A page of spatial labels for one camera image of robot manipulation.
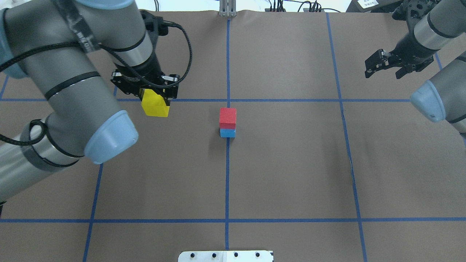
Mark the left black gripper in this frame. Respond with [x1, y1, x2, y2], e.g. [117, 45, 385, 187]
[110, 55, 180, 100]

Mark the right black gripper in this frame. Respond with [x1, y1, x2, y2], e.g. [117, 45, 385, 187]
[364, 35, 435, 79]

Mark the yellow block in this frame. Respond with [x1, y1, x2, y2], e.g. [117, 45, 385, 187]
[141, 88, 170, 118]

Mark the red block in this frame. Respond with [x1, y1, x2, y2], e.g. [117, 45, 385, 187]
[219, 107, 237, 130]

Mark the blue block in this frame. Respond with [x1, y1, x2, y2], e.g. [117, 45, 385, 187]
[220, 129, 236, 138]

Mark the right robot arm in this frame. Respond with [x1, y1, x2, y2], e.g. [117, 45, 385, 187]
[364, 0, 466, 139]

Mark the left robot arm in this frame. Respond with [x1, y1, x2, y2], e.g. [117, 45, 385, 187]
[1, 0, 183, 205]

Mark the black power strip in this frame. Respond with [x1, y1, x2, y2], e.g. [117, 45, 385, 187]
[264, 0, 324, 13]

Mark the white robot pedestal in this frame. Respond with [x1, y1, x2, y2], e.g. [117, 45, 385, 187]
[178, 250, 274, 262]

